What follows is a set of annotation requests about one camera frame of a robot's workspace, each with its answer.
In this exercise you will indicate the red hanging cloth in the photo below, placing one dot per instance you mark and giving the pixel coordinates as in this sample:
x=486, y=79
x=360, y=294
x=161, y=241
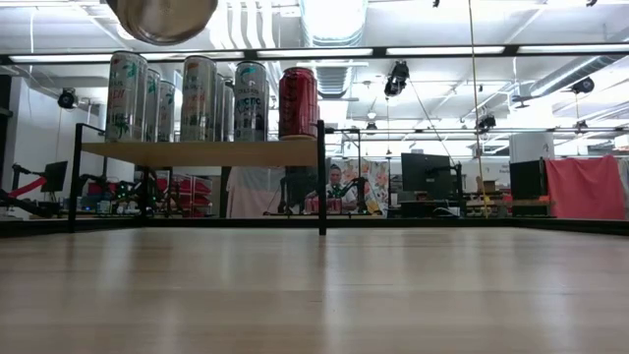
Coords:
x=585, y=189

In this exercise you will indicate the black computer monitor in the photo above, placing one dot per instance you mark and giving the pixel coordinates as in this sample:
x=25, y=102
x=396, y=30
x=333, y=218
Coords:
x=425, y=172
x=55, y=176

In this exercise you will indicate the background black robot arm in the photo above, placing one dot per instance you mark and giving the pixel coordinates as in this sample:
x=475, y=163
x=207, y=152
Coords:
x=361, y=189

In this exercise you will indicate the wooden shelf black frame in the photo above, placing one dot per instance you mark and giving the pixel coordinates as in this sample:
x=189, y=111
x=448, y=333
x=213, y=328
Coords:
x=196, y=153

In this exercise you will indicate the black upright panel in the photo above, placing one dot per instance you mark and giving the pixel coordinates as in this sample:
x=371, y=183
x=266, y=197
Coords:
x=528, y=179

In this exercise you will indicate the floral patterned cloth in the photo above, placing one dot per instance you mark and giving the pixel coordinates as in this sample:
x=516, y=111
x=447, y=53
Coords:
x=376, y=179

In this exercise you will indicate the wooden top cart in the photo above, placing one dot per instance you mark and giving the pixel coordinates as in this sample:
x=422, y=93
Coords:
x=521, y=202

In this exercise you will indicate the brown cardboard box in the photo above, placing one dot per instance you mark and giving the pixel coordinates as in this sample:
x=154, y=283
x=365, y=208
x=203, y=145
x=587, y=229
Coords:
x=486, y=186

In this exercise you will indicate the white cylindrical tank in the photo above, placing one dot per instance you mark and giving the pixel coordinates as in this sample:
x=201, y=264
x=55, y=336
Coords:
x=533, y=146

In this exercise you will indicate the long ceiling light bar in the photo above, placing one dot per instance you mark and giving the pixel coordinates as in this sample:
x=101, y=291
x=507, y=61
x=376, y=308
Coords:
x=442, y=50

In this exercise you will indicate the black ceiling camera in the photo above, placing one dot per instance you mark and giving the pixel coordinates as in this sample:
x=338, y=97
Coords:
x=582, y=84
x=486, y=122
x=66, y=98

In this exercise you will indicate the black aluminium rail frame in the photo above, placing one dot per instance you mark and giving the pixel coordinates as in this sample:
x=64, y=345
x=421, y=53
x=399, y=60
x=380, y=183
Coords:
x=491, y=223
x=49, y=227

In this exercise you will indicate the person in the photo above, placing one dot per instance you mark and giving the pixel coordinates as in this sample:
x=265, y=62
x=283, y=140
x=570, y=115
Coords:
x=336, y=189

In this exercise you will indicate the red angled bar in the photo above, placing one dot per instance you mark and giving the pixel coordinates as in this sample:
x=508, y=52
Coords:
x=24, y=189

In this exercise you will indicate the Celsius can blue text band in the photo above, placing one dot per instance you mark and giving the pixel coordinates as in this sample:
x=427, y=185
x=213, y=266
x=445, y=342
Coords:
x=250, y=103

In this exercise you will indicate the white cloth sheet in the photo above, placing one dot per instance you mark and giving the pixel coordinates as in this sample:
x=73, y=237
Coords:
x=253, y=194

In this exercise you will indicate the tall white Celsius can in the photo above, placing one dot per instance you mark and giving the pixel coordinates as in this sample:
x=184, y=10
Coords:
x=198, y=98
x=162, y=22
x=153, y=108

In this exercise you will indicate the red bin rack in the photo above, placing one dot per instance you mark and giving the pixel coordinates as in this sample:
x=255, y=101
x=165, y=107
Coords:
x=194, y=194

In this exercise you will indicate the black ceiling-hung device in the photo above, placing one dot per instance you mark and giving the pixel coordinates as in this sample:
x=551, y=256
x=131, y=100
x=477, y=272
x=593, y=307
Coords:
x=397, y=78

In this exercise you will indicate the red Coca-Cola can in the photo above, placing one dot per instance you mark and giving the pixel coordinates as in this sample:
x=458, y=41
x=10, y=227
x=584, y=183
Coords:
x=297, y=103

